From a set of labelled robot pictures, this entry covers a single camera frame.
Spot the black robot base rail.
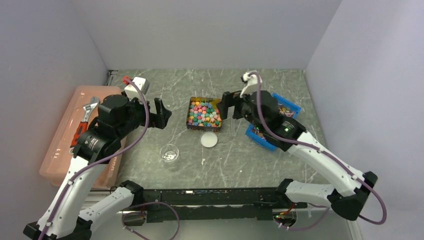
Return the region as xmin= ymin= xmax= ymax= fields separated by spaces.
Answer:
xmin=119 ymin=180 xmax=309 ymax=223

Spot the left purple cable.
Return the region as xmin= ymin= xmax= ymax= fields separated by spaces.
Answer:
xmin=38 ymin=78 xmax=181 ymax=240

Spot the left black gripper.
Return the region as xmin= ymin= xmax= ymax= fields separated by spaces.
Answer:
xmin=116 ymin=93 xmax=171 ymax=139

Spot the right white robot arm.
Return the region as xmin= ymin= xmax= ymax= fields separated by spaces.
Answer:
xmin=217 ymin=90 xmax=378 ymax=221

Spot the small clear glass jar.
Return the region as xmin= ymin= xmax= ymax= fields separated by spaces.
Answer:
xmin=159 ymin=143 xmax=180 ymax=164

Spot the tin of star candies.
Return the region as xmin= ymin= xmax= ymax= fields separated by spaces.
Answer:
xmin=185 ymin=96 xmax=223 ymax=133

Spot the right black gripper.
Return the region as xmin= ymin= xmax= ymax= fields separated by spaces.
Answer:
xmin=216 ymin=86 xmax=266 ymax=133

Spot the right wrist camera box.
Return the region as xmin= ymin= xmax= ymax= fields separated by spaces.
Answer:
xmin=240 ymin=71 xmax=263 ymax=97

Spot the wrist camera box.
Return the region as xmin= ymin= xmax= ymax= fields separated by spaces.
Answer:
xmin=240 ymin=71 xmax=263 ymax=97
xmin=122 ymin=76 xmax=150 ymax=100

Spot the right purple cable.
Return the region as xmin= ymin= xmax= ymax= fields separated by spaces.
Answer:
xmin=246 ymin=70 xmax=388 ymax=232

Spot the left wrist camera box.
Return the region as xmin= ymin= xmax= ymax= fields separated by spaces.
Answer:
xmin=122 ymin=76 xmax=150 ymax=100

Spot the purple cable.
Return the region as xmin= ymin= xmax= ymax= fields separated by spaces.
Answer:
xmin=38 ymin=78 xmax=181 ymax=240
xmin=246 ymin=70 xmax=388 ymax=232

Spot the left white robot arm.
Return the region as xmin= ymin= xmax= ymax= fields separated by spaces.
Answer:
xmin=23 ymin=94 xmax=172 ymax=240

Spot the blue bin of lollipops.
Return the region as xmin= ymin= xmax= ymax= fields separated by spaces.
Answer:
xmin=245 ymin=92 xmax=302 ymax=153

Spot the round white jar lid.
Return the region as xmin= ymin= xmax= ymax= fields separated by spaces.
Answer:
xmin=200 ymin=131 xmax=218 ymax=148

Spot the red handled adjustable wrench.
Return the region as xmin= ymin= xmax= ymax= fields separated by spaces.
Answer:
xmin=69 ymin=96 xmax=100 ymax=155

